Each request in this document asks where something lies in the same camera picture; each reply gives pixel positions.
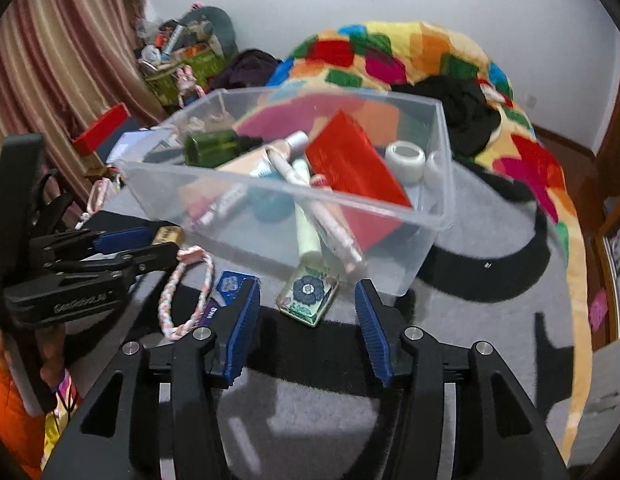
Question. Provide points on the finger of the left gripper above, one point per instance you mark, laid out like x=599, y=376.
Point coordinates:
x=121, y=241
x=156, y=257

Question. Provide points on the white ointment tube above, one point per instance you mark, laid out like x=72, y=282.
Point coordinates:
x=223, y=206

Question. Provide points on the blue book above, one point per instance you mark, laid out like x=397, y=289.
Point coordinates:
x=135, y=142

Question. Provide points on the white tape roll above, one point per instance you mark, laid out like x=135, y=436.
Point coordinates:
x=406, y=161

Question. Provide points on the dark clothes pile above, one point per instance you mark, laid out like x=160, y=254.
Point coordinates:
x=250, y=68

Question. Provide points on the blue card box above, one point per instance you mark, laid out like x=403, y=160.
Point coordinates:
x=225, y=291

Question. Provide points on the grey black blanket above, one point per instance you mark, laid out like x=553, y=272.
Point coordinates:
x=466, y=335

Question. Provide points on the red box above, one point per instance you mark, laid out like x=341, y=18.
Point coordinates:
x=94, y=136

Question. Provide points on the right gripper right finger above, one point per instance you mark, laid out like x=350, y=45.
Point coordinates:
x=373, y=320

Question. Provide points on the red flat pouch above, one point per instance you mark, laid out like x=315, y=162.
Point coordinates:
x=341, y=151

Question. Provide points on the beige cream tube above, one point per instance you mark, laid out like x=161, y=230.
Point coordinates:
x=197, y=195

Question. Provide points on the black garment on bed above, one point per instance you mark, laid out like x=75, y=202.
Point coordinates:
x=472, y=123

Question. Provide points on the colourful patchwork quilt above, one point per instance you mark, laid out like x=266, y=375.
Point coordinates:
x=376, y=55

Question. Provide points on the white floral pen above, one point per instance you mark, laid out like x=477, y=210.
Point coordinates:
x=335, y=236

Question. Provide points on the grey neck pillow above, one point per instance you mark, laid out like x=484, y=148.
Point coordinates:
x=213, y=21

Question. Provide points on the mint green bottle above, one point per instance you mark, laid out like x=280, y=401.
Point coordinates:
x=290, y=147

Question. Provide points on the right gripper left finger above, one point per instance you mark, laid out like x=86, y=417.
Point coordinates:
x=237, y=328

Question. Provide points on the striped curtain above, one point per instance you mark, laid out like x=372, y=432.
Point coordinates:
x=63, y=63

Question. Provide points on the rabbit figurine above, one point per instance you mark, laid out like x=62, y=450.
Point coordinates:
x=188, y=87

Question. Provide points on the green clutter basket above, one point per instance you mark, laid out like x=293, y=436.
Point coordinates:
x=204, y=66

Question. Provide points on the green glass bottle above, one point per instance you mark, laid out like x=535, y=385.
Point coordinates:
x=214, y=149

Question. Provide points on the pale green tube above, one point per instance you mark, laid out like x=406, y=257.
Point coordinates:
x=308, y=240

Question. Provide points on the teal tape roll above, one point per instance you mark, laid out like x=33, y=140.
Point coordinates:
x=270, y=206

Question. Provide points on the clear plastic storage box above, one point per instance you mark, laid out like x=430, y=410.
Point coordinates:
x=272, y=178

